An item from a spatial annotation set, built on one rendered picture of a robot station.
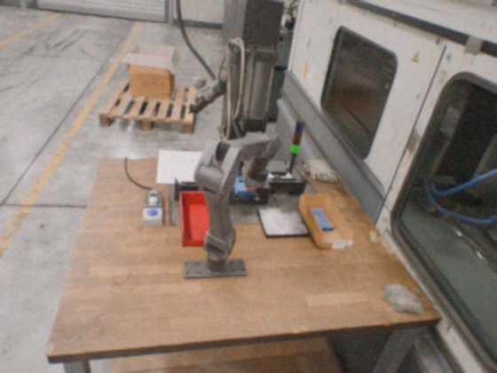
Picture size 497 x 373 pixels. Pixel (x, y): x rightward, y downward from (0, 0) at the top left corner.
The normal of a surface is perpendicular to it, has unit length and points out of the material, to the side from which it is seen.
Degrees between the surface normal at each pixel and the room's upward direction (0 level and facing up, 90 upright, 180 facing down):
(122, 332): 0
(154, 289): 0
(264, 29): 90
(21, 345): 0
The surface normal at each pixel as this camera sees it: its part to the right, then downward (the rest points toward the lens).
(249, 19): 0.19, 0.54
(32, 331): 0.12, -0.84
